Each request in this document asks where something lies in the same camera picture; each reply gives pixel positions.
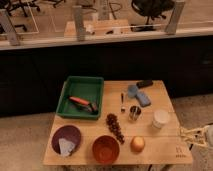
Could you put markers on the green plastic tray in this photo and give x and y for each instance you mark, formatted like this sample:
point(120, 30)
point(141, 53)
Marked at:
point(88, 88)

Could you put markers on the bunch of dark grapes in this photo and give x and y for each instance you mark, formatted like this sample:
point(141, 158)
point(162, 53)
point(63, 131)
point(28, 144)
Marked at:
point(114, 127)

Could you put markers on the black rectangular block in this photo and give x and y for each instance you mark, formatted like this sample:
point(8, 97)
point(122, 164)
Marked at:
point(144, 83)

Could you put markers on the small metal cup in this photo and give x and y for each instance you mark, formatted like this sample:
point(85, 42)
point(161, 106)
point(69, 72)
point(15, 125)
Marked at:
point(135, 111)

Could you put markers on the purple plate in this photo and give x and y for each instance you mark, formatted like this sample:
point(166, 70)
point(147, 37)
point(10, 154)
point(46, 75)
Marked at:
point(69, 132)

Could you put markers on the yellow apple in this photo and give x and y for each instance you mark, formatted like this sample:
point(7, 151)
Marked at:
point(137, 144)

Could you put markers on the black office chair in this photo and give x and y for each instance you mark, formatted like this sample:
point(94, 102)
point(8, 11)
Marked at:
point(152, 9)
point(22, 4)

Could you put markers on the metal fork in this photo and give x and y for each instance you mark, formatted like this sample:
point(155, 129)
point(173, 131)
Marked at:
point(122, 103)

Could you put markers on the black office chair left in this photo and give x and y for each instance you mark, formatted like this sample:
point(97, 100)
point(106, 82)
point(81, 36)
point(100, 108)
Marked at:
point(22, 4)

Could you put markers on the orange bowl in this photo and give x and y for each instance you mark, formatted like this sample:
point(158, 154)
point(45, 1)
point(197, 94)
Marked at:
point(105, 150)

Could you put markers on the crumpled white napkin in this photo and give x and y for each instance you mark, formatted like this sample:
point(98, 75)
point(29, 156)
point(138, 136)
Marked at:
point(66, 147)

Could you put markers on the blue cloth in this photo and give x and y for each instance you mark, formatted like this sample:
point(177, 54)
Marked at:
point(132, 91)

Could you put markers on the white paper cup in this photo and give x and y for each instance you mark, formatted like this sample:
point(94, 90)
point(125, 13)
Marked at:
point(160, 118)

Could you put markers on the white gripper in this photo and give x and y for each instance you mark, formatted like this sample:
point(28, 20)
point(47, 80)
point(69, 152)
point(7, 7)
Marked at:
point(199, 141)

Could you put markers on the red handled tool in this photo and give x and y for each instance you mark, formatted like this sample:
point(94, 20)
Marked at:
point(89, 106)

